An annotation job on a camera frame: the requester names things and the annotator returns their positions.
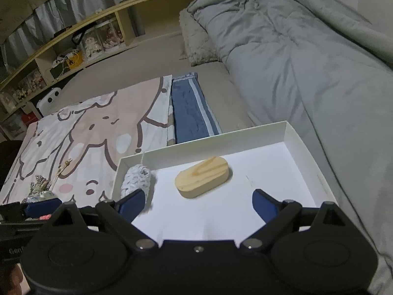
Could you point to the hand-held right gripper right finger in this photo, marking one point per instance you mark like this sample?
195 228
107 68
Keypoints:
263 205

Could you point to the fluffy grey pillow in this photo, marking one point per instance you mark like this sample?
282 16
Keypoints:
196 40

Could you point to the clear doll display box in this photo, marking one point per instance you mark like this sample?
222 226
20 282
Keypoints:
91 45
110 37

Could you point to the wooden headboard shelf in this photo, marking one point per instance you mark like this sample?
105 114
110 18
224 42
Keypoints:
129 24

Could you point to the yellow bag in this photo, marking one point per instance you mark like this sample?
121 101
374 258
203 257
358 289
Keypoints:
75 60

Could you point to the white cardboard box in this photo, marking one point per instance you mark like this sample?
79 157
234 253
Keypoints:
233 202

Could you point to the row of small figurines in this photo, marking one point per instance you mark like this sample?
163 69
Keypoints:
24 87

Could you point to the white round-eyed appliance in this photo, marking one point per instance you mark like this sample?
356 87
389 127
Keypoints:
49 100

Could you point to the white grey crochet piece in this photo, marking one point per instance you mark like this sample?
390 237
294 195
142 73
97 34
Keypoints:
136 178

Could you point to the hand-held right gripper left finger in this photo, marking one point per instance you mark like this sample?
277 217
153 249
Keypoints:
132 205

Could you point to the grey duvet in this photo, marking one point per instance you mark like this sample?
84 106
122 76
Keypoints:
307 67

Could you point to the printed cartoon blanket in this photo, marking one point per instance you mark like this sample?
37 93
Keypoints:
92 129

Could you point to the blue striped folded cloth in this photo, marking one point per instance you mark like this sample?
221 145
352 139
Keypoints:
190 110

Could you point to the wooden block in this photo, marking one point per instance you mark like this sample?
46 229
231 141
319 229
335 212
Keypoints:
199 181

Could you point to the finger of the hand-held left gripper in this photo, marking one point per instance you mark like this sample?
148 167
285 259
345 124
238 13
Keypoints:
43 206

